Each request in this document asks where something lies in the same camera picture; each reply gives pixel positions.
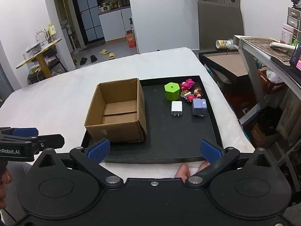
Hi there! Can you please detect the dark panelled sliding door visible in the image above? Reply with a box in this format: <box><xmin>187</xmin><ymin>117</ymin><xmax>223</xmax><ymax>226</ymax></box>
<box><xmin>69</xmin><ymin>0</ymin><xmax>105</xmax><ymax>46</ymax></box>

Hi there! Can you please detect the smartphone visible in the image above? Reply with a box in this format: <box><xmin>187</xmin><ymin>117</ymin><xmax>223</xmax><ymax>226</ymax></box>
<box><xmin>289</xmin><ymin>42</ymin><xmax>301</xmax><ymax>71</ymax></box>

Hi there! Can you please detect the green hexagonal container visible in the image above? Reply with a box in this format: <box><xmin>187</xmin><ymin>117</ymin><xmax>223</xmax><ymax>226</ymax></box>
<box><xmin>164</xmin><ymin>82</ymin><xmax>180</xmax><ymax>102</ymax></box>

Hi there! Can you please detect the purple charger plug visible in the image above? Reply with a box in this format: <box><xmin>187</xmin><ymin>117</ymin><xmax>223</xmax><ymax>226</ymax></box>
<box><xmin>192</xmin><ymin>98</ymin><xmax>207</xmax><ymax>116</ymax></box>

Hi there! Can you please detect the patterned desk mat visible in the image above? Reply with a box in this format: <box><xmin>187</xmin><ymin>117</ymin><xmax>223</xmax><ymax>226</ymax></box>
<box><xmin>240</xmin><ymin>36</ymin><xmax>293</xmax><ymax>63</ymax></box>

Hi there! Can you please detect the white kitchen cabinet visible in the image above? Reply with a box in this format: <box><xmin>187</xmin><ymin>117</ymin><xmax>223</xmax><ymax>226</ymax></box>
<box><xmin>98</xmin><ymin>7</ymin><xmax>132</xmax><ymax>43</ymax></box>

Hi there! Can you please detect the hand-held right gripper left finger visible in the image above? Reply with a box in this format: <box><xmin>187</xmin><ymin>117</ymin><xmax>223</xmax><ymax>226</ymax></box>
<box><xmin>35</xmin><ymin>138</ymin><xmax>124</xmax><ymax>187</ymax></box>

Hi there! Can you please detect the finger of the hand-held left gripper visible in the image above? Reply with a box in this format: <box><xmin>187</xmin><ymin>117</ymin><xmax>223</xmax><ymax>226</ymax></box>
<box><xmin>30</xmin><ymin>134</ymin><xmax>65</xmax><ymax>150</ymax></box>
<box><xmin>0</xmin><ymin>127</ymin><xmax>39</xmax><ymax>137</ymax></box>

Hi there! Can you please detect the white charger plug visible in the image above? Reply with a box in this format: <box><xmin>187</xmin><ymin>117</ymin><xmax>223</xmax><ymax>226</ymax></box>
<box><xmin>171</xmin><ymin>101</ymin><xmax>183</xmax><ymax>117</ymax></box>

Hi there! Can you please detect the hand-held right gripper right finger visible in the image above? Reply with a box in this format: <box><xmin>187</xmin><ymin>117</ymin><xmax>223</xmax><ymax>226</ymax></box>
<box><xmin>185</xmin><ymin>139</ymin><xmax>274</xmax><ymax>188</ymax></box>

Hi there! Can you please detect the yellow round table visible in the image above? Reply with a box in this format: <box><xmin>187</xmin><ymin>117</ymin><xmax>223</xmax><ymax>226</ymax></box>
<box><xmin>16</xmin><ymin>38</ymin><xmax>62</xmax><ymax>79</ymax></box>

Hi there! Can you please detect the grey desk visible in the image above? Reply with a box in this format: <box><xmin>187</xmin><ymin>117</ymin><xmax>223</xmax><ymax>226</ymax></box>
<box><xmin>233</xmin><ymin>35</ymin><xmax>301</xmax><ymax>134</ymax></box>

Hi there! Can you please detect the orange carton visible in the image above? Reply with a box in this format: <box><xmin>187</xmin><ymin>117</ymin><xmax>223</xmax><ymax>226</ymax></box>
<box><xmin>126</xmin><ymin>30</ymin><xmax>137</xmax><ymax>49</ymax></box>

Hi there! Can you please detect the orange plastic basket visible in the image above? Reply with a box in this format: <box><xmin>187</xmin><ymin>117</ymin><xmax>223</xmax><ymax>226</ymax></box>
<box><xmin>257</xmin><ymin>66</ymin><xmax>288</xmax><ymax>95</ymax></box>

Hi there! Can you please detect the black side box brown top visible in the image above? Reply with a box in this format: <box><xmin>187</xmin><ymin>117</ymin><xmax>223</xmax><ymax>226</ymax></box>
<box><xmin>199</xmin><ymin>49</ymin><xmax>259</xmax><ymax>100</ymax></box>

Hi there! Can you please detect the glass jar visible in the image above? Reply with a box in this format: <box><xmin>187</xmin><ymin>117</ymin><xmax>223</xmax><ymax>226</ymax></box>
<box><xmin>35</xmin><ymin>29</ymin><xmax>49</xmax><ymax>46</ymax></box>

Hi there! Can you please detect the yellow-green bottle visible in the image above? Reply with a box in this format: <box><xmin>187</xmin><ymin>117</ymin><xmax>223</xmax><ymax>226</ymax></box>
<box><xmin>48</xmin><ymin>24</ymin><xmax>57</xmax><ymax>42</ymax></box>

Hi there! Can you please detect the brown cardboard box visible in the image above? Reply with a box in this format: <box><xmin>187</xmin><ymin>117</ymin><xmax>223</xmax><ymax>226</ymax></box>
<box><xmin>84</xmin><ymin>78</ymin><xmax>147</xmax><ymax>144</ymax></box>

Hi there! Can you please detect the brown-haired doll figure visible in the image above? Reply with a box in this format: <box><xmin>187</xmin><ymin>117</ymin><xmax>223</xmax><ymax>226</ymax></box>
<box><xmin>181</xmin><ymin>87</ymin><xmax>203</xmax><ymax>103</ymax></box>

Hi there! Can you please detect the black tray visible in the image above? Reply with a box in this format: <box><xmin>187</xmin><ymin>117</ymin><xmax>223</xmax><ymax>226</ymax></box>
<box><xmin>80</xmin><ymin>75</ymin><xmax>224</xmax><ymax>165</ymax></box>

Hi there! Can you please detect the brown carton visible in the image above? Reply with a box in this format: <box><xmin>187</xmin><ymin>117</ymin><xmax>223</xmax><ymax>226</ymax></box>
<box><xmin>250</xmin><ymin>122</ymin><xmax>281</xmax><ymax>149</ymax></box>

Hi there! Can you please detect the white roll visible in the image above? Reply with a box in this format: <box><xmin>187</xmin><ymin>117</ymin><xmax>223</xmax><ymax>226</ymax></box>
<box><xmin>270</xmin><ymin>42</ymin><xmax>297</xmax><ymax>51</ymax></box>

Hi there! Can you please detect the person's left hand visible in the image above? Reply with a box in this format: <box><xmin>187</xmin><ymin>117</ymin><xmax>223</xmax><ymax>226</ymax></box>
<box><xmin>0</xmin><ymin>167</ymin><xmax>13</xmax><ymax>209</ymax></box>

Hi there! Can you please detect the white standing fan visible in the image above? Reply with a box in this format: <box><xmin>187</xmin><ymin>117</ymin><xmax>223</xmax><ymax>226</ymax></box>
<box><xmin>62</xmin><ymin>20</ymin><xmax>87</xmax><ymax>53</ymax></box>

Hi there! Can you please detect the pink dinosaur figure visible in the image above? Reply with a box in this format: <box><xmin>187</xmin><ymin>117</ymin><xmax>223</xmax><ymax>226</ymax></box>
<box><xmin>179</xmin><ymin>79</ymin><xmax>196</xmax><ymax>92</ymax></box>

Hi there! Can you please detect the grey drawer unit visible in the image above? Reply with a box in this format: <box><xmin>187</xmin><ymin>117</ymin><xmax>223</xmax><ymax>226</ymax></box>
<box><xmin>287</xmin><ymin>6</ymin><xmax>301</xmax><ymax>32</ymax></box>

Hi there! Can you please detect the white yellow can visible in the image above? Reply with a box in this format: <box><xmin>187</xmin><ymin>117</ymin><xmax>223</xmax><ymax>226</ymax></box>
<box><xmin>216</xmin><ymin>39</ymin><xmax>234</xmax><ymax>50</ymax></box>

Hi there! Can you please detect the rice cooker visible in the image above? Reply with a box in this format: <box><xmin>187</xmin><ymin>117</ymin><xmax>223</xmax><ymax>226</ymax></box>
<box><xmin>99</xmin><ymin>3</ymin><xmax>112</xmax><ymax>14</ymax></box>

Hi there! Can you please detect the pink white box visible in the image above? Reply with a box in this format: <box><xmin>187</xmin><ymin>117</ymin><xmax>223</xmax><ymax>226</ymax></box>
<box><xmin>281</xmin><ymin>24</ymin><xmax>294</xmax><ymax>44</ymax></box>

